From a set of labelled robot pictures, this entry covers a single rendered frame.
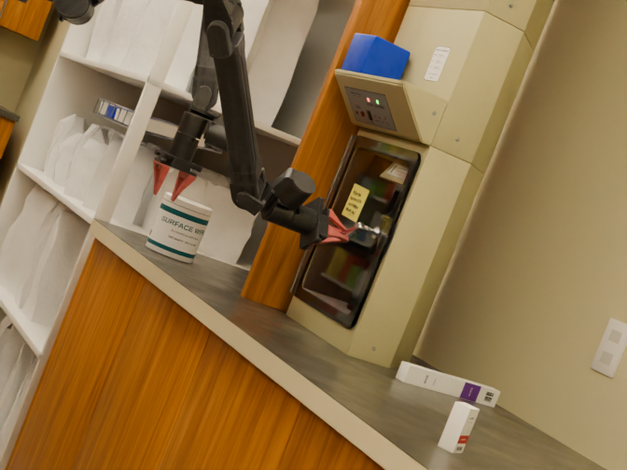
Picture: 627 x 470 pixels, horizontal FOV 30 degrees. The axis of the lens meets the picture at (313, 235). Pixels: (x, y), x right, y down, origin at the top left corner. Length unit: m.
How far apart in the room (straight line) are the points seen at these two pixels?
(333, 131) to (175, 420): 0.78
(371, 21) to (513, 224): 0.59
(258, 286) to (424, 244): 0.46
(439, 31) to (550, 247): 0.56
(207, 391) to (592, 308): 0.84
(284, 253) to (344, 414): 0.96
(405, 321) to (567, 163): 0.57
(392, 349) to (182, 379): 0.45
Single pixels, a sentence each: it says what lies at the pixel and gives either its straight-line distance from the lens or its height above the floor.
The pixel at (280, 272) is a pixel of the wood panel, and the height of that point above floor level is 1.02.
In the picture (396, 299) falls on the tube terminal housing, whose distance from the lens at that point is 2.48.
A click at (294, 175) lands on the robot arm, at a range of 2.36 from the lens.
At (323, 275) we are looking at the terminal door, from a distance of 2.62.
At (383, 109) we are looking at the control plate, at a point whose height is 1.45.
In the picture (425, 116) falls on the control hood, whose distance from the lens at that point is 2.43.
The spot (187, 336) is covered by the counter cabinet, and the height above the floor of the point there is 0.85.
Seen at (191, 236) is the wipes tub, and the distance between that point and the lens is 2.98.
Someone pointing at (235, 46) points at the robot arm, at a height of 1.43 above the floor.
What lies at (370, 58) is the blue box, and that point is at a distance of 2.60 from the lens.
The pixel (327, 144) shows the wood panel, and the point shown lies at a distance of 2.75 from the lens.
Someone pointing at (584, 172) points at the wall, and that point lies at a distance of 2.74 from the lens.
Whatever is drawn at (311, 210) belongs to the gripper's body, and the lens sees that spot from 2.44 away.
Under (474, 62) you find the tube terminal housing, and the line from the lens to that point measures 2.48.
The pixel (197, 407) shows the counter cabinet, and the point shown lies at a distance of 2.39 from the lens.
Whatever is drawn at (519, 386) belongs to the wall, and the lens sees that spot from 2.68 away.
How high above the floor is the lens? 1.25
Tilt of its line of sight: 2 degrees down
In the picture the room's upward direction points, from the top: 22 degrees clockwise
